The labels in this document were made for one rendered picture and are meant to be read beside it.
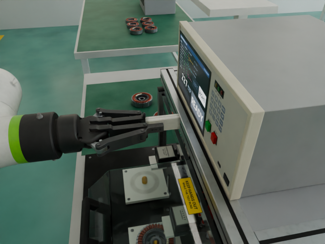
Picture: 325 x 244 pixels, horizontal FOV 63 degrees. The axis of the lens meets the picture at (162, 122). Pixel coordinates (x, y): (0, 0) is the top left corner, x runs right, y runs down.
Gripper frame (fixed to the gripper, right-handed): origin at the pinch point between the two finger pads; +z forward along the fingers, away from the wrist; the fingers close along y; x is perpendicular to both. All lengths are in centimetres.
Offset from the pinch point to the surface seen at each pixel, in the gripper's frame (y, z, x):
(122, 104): -77, -7, -46
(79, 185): -26, -27, -46
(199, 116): -6.1, 10.2, -4.1
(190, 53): -17.3, 10.2, 6.8
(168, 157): -17.6, 5.4, -28.6
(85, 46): -165, -30, -47
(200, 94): -7.3, 10.2, 1.4
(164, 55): -306, 62, -122
